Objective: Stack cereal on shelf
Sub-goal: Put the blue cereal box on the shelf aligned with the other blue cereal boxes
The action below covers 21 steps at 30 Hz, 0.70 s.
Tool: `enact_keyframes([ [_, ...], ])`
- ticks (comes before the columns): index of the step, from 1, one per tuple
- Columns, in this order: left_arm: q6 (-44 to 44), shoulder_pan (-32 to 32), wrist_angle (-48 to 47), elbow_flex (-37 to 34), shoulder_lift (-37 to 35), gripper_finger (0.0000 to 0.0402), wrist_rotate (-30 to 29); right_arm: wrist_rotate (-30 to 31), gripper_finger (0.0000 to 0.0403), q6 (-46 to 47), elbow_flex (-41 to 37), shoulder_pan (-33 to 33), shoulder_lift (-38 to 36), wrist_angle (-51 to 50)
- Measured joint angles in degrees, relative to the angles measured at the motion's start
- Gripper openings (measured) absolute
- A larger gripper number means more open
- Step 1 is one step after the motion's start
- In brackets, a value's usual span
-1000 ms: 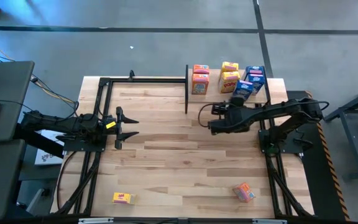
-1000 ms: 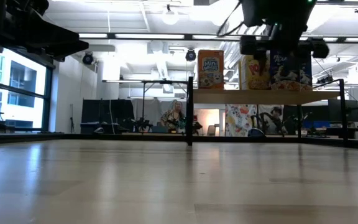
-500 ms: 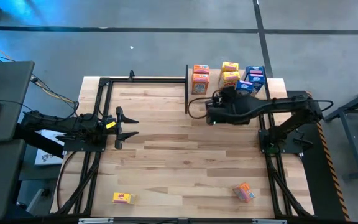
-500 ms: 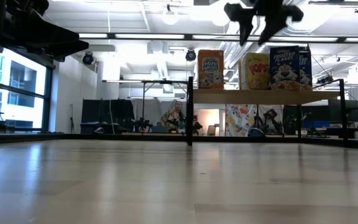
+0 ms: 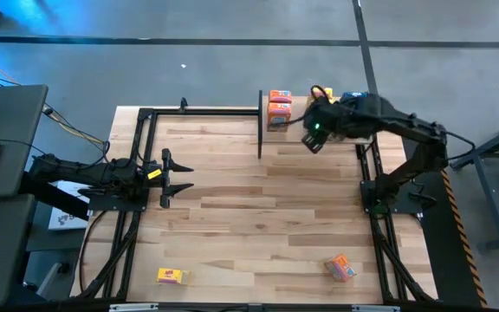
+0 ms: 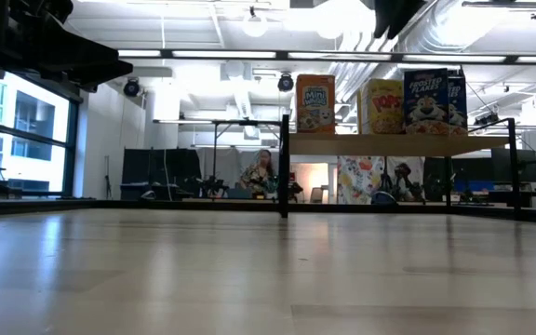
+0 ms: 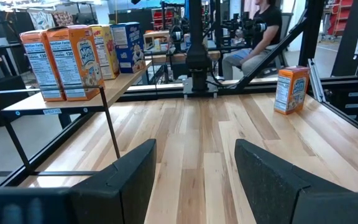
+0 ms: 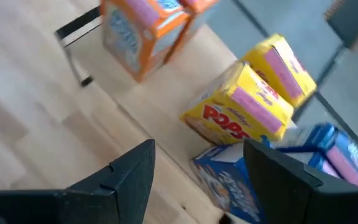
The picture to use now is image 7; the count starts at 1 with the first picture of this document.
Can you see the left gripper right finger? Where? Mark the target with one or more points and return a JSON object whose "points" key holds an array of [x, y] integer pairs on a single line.
{"points": [[275, 193]]}

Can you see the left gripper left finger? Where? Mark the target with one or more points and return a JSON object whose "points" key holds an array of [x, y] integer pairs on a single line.
{"points": [[104, 202]]}

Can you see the orange Mini-Wheats cereal box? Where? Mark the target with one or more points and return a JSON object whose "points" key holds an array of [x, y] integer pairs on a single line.
{"points": [[39, 68], [79, 62], [291, 90]]}

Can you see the yellow Corn Pops cereal box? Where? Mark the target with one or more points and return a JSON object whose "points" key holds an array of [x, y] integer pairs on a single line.
{"points": [[109, 53]]}

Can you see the blue Frosted Flakes cereal box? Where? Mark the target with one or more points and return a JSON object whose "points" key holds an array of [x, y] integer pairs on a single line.
{"points": [[130, 46]]}

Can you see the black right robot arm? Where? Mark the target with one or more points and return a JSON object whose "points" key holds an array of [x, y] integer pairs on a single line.
{"points": [[196, 56]]}

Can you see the person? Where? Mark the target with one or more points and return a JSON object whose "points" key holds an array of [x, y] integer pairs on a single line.
{"points": [[269, 28]]}

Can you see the grey office chair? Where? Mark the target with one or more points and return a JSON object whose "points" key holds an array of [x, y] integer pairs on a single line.
{"points": [[286, 25]]}

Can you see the light wooden side table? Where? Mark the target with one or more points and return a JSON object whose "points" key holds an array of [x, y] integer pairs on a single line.
{"points": [[155, 37]]}

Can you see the red storage rack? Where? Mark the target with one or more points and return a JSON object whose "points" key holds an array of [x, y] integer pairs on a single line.
{"points": [[340, 18]]}

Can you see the red patterned hanging cloth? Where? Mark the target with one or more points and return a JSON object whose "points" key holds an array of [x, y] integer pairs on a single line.
{"points": [[63, 18]]}

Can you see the white patterned hanging cloth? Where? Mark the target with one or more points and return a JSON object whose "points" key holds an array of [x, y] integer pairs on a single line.
{"points": [[42, 20]]}

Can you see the silver aluminium bracket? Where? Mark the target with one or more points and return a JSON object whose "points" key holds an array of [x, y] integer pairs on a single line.
{"points": [[316, 81]]}

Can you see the wooden shelf with black frame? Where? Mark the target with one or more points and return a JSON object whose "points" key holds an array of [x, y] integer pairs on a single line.
{"points": [[123, 82]]}

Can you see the black aluminium rig frame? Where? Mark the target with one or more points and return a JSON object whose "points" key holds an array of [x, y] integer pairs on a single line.
{"points": [[312, 31]]}

